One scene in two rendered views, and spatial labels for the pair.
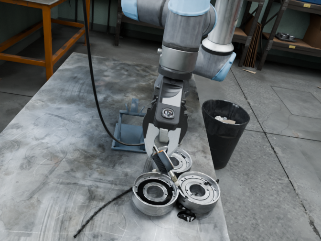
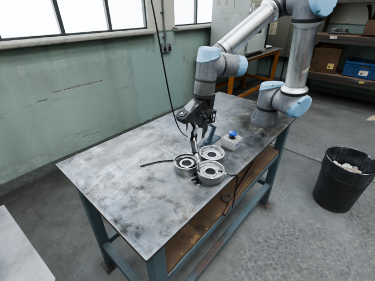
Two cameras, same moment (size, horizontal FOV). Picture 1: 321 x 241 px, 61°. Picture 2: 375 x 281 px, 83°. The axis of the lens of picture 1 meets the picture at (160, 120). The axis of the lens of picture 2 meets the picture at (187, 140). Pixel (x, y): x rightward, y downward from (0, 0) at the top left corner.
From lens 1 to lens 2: 0.51 m
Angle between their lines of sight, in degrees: 39
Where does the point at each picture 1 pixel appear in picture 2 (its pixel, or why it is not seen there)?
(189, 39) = (202, 76)
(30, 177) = (145, 140)
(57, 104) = not seen: hidden behind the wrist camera
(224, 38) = (293, 83)
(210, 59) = (283, 98)
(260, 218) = (355, 271)
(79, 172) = (164, 145)
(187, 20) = (200, 64)
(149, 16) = not seen: hidden behind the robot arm
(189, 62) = (203, 89)
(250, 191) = (360, 245)
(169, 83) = (195, 100)
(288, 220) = not seen: outside the picture
